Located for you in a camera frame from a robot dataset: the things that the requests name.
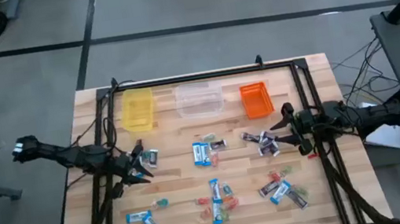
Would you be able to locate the orange plastic basket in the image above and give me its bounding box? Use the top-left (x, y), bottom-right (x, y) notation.
top-left (238, 80), bottom-right (277, 121)

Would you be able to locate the teal ring pop candy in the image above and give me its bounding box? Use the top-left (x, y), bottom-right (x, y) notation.
top-left (220, 181), bottom-right (235, 199)
top-left (150, 197), bottom-right (171, 211)

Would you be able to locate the yellow plastic basket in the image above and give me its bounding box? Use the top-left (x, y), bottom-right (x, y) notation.
top-left (116, 85), bottom-right (159, 135)

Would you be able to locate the white paper sheet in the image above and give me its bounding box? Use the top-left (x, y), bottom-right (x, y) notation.
top-left (357, 96), bottom-right (400, 156)

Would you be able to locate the grey box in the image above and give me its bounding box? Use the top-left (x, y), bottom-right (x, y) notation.
top-left (2, 0), bottom-right (24, 21)

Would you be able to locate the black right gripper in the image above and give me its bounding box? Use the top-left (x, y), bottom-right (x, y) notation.
top-left (266, 99), bottom-right (322, 160)

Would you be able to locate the clear plastic container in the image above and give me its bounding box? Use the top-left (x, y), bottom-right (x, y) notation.
top-left (171, 78), bottom-right (227, 123)

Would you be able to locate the black aluminium rig frame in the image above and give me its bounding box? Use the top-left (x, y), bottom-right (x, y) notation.
top-left (28, 38), bottom-right (396, 224)

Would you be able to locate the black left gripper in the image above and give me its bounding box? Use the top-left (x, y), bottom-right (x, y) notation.
top-left (106, 143), bottom-right (156, 198)

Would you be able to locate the black cable tangle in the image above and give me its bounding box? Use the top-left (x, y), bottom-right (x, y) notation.
top-left (327, 34), bottom-right (400, 111)

